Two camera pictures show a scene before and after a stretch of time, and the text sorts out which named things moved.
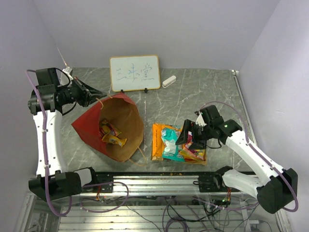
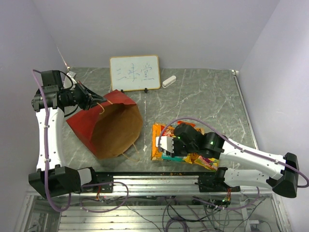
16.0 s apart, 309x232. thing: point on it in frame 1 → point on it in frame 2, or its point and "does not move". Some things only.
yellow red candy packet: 111,136 → 212,164
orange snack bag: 157,141 → 168,131
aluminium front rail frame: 157,202 does not move
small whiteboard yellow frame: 134,73 does not move
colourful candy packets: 196,156 → 167,131
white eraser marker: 169,81 does not move
